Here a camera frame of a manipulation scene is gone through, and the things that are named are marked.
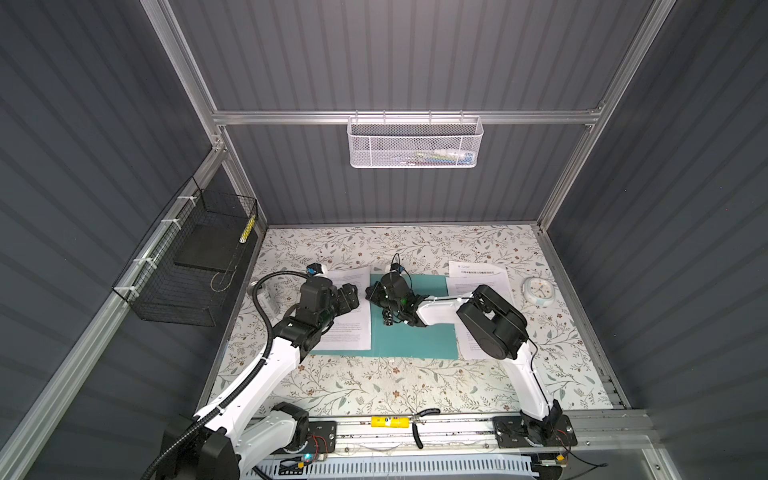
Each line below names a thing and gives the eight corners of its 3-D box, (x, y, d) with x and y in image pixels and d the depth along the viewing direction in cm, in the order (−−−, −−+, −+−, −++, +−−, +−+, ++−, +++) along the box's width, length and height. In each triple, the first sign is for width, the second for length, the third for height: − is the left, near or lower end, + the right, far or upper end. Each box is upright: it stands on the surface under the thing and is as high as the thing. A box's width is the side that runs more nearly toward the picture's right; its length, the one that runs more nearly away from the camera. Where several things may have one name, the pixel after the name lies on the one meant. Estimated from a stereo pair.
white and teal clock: (526, 305, 100) (530, 300, 97) (518, 281, 106) (522, 276, 103) (555, 305, 100) (560, 300, 97) (546, 281, 106) (550, 276, 103)
